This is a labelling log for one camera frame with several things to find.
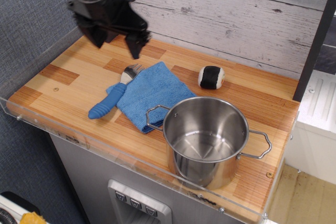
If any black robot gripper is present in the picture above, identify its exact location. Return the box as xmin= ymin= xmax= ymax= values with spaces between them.
xmin=68 ymin=0 xmax=151 ymax=59

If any blue handled metal spork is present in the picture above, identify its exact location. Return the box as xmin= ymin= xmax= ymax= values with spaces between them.
xmin=88 ymin=63 xmax=145 ymax=119

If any blue cloth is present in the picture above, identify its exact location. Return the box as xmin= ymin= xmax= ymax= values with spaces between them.
xmin=117 ymin=61 xmax=196 ymax=134

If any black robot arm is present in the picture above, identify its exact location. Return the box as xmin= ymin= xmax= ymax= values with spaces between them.
xmin=68 ymin=0 xmax=150 ymax=59

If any black white sushi toy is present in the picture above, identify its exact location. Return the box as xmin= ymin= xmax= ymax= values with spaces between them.
xmin=198 ymin=66 xmax=225 ymax=89

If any stainless steel pot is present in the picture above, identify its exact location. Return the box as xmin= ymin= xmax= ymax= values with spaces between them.
xmin=146 ymin=97 xmax=272 ymax=190

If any grey toy kitchen cabinet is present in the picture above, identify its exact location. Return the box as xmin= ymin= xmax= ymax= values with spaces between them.
xmin=48 ymin=132 xmax=253 ymax=224

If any silver dispenser button panel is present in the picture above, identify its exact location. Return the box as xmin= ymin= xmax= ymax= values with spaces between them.
xmin=108 ymin=179 xmax=173 ymax=224

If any white side counter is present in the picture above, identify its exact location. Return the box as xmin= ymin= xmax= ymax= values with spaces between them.
xmin=285 ymin=70 xmax=335 ymax=184

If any dark left upright post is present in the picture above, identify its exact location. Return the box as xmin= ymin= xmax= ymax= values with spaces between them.
xmin=104 ymin=31 xmax=119 ymax=43

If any dark upright post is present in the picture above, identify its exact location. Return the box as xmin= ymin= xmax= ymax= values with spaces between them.
xmin=104 ymin=31 xmax=119 ymax=43
xmin=292 ymin=0 xmax=335 ymax=102

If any dark right upright post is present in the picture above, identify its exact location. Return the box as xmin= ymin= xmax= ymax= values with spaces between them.
xmin=292 ymin=0 xmax=335 ymax=102

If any clear acrylic guard rail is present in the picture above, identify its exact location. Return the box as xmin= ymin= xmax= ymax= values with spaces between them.
xmin=1 ymin=30 xmax=299 ymax=223

